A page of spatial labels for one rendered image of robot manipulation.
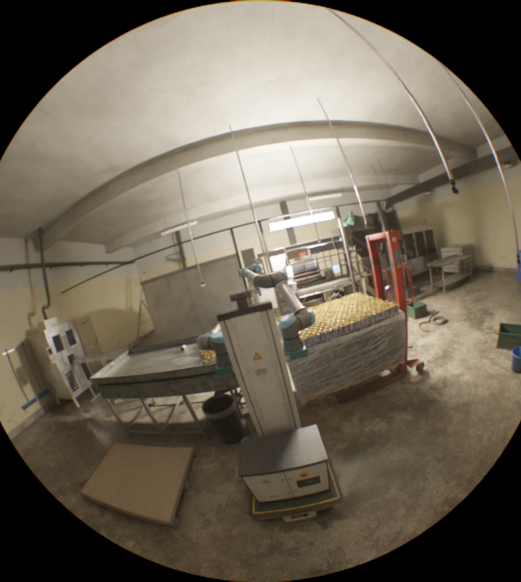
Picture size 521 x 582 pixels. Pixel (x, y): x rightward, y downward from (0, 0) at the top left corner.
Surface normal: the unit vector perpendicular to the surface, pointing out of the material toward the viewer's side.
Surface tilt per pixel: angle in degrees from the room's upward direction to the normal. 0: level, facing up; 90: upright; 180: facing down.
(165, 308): 90
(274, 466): 0
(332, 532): 0
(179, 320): 90
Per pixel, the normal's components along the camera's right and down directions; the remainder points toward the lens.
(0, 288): 0.97, -0.25
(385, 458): -0.25, -0.96
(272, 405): 0.01, 0.13
